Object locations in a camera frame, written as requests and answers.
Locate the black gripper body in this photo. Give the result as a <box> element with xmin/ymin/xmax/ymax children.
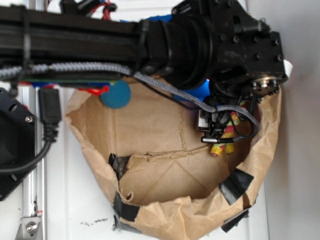
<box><xmin>171</xmin><ymin>0</ymin><xmax>289</xmax><ymax>99</ymax></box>

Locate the blue rectangular block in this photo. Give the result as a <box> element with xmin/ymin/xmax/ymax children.
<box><xmin>184</xmin><ymin>79</ymin><xmax>216</xmax><ymax>105</ymax></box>

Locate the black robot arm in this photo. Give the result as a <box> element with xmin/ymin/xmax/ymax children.
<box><xmin>0</xmin><ymin>0</ymin><xmax>289</xmax><ymax>99</ymax></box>

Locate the black tape bottom right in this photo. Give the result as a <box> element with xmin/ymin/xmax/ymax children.
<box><xmin>218</xmin><ymin>168</ymin><xmax>254</xmax><ymax>206</ymax></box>

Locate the black tape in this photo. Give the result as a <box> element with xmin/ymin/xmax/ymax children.
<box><xmin>113</xmin><ymin>193</ymin><xmax>141</xmax><ymax>222</ymax></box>
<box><xmin>108</xmin><ymin>153</ymin><xmax>131</xmax><ymax>180</ymax></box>
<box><xmin>218</xmin><ymin>168</ymin><xmax>254</xmax><ymax>206</ymax></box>

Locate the teal dimpled ball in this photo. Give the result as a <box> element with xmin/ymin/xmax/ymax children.
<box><xmin>100</xmin><ymin>80</ymin><xmax>131</xmax><ymax>109</ymax></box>

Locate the brown paper bag tray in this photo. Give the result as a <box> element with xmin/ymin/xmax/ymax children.
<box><xmin>65</xmin><ymin>79</ymin><xmax>282</xmax><ymax>240</ymax></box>

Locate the black tape lower right edge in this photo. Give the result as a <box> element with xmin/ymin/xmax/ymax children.
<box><xmin>221</xmin><ymin>209</ymin><xmax>249</xmax><ymax>233</ymax></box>

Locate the black tape inner left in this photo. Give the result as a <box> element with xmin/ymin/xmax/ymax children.
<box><xmin>108</xmin><ymin>153</ymin><xmax>131</xmax><ymax>180</ymax></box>

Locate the black tape bottom left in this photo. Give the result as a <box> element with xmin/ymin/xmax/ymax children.
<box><xmin>113</xmin><ymin>193</ymin><xmax>141</xmax><ymax>222</ymax></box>

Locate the white plastic board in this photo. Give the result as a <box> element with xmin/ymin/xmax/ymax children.
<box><xmin>44</xmin><ymin>84</ymin><xmax>270</xmax><ymax>240</ymax></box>

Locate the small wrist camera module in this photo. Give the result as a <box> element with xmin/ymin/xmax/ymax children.
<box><xmin>197</xmin><ymin>110</ymin><xmax>225</xmax><ymax>135</ymax></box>

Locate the multicolour twisted rope toy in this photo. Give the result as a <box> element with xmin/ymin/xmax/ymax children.
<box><xmin>209</xmin><ymin>98</ymin><xmax>248</xmax><ymax>158</ymax></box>

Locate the black usb cable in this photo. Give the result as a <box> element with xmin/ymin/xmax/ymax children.
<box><xmin>0</xmin><ymin>87</ymin><xmax>63</xmax><ymax>174</ymax></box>

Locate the grey braided cable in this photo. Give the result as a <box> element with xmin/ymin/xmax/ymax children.
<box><xmin>0</xmin><ymin>61</ymin><xmax>259</xmax><ymax>144</ymax></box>

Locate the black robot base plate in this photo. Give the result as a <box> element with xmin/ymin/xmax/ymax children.
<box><xmin>0</xmin><ymin>87</ymin><xmax>38</xmax><ymax>202</ymax></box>

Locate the aluminium extrusion rail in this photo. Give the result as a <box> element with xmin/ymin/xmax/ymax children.
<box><xmin>19</xmin><ymin>86</ymin><xmax>47</xmax><ymax>240</ymax></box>

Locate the metal corner bracket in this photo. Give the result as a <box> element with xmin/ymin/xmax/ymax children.
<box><xmin>15</xmin><ymin>216</ymin><xmax>43</xmax><ymax>240</ymax></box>

